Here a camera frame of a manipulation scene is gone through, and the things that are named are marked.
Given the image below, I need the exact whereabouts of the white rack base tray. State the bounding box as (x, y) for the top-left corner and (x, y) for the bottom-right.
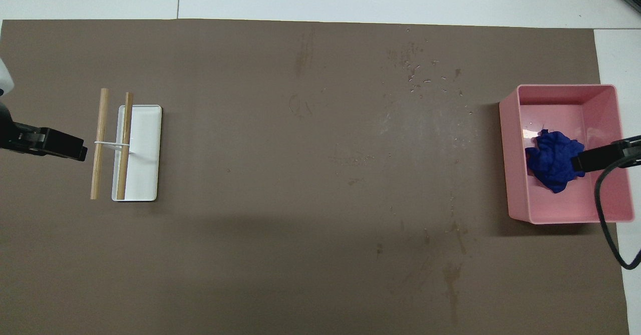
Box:
(111, 105), (163, 202)

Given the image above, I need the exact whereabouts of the brown table mat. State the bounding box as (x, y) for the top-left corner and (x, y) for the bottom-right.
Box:
(0, 19), (630, 335)

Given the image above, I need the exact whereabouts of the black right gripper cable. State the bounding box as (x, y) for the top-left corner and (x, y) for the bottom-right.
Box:
(595, 155), (641, 270)

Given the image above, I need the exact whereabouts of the blue cloth towel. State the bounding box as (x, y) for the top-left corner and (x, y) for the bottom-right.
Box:
(525, 130), (585, 194)

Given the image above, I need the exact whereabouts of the pink plastic bin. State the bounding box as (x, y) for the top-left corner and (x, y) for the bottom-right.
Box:
(499, 84), (635, 224)

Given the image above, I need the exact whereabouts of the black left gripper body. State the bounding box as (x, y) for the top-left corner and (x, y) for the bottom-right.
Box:
(0, 102), (16, 150)

